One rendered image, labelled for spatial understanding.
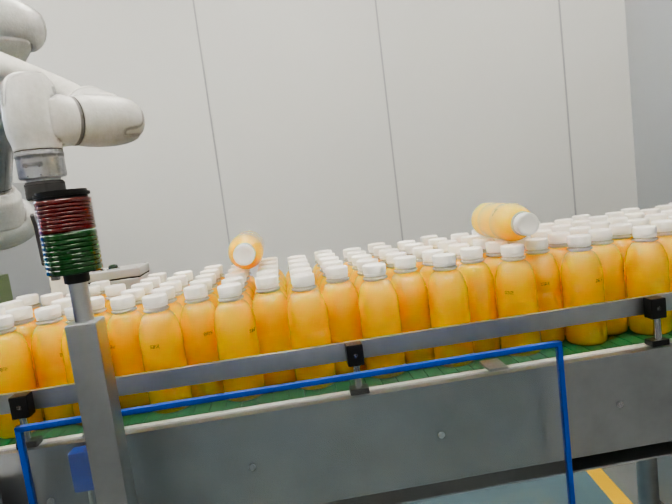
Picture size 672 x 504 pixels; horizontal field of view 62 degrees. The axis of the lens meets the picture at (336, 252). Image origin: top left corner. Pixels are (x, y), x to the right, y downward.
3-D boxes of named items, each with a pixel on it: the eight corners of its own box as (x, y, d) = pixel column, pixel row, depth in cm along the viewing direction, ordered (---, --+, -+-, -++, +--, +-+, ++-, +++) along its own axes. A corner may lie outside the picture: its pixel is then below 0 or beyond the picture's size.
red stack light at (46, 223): (51, 233, 71) (45, 202, 70) (103, 226, 71) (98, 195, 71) (29, 237, 65) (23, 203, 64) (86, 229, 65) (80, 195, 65)
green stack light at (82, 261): (58, 272, 71) (51, 234, 71) (110, 265, 72) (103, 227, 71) (37, 279, 65) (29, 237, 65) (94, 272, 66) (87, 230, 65)
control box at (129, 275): (71, 313, 137) (64, 272, 136) (155, 301, 139) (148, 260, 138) (56, 322, 127) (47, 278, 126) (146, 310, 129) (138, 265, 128)
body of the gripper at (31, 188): (33, 182, 117) (42, 227, 118) (14, 182, 109) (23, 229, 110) (70, 178, 118) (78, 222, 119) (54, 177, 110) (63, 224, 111)
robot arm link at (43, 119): (22, 148, 105) (89, 146, 115) (6, 63, 104) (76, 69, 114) (-1, 155, 112) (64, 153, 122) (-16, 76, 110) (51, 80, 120)
